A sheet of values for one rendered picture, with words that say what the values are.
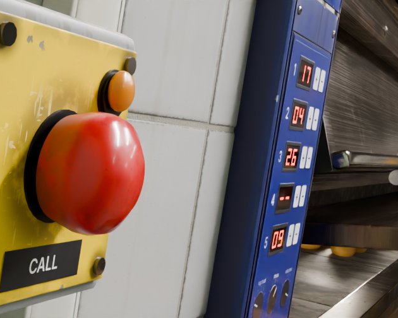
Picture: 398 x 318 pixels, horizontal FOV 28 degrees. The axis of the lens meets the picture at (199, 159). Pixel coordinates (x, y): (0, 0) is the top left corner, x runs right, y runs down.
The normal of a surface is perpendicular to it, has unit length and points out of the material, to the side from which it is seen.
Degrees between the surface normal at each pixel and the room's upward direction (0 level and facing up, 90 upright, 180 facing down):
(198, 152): 90
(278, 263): 90
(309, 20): 90
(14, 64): 90
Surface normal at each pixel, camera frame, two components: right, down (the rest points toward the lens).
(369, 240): -0.37, -0.01
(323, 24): 0.91, 0.17
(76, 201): -0.11, 0.40
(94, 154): 0.58, -0.09
